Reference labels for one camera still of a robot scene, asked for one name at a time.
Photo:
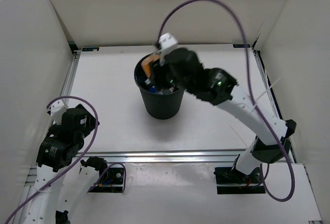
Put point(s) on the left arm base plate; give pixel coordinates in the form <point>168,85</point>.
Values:
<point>112,180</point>

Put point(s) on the aluminium front rail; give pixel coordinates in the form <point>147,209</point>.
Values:
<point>192,156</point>

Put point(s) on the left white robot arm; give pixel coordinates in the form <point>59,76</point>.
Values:
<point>54,202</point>

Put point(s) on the orange juice bottle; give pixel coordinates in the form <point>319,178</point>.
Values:
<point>148,62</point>

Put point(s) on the clear bottle blue label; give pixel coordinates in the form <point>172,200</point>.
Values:
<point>150,87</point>

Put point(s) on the left blue corner label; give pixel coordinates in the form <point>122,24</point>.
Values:
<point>90,49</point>

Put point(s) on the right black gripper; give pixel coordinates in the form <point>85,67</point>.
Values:
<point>160,68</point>

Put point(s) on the black plastic waste bin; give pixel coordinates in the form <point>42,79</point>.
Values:
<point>163,105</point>

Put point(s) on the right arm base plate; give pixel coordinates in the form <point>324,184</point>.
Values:
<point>232,182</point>

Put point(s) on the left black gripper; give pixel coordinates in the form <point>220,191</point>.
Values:
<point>91,123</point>

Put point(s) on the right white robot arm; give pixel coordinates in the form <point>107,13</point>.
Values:
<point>272,133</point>

